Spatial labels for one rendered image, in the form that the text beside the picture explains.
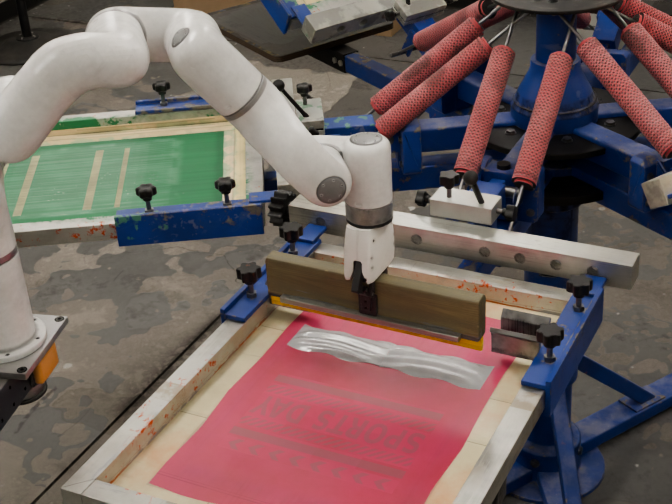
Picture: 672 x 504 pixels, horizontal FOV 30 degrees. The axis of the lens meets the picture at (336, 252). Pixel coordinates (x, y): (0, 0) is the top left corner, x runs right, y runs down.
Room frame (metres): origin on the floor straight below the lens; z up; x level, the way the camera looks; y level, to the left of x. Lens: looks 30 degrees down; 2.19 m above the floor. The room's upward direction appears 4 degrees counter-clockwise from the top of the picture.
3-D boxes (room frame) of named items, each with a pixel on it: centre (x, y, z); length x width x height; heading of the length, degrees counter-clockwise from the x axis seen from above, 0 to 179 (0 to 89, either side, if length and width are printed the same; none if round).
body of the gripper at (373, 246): (1.74, -0.06, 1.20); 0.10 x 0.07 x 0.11; 152
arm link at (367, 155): (1.74, -0.02, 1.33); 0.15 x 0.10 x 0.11; 101
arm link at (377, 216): (1.74, -0.06, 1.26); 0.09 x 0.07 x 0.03; 152
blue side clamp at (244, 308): (1.99, 0.12, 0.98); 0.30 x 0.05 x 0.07; 152
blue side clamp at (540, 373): (1.73, -0.37, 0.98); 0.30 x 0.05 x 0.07; 152
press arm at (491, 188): (2.14, -0.28, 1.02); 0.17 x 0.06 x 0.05; 152
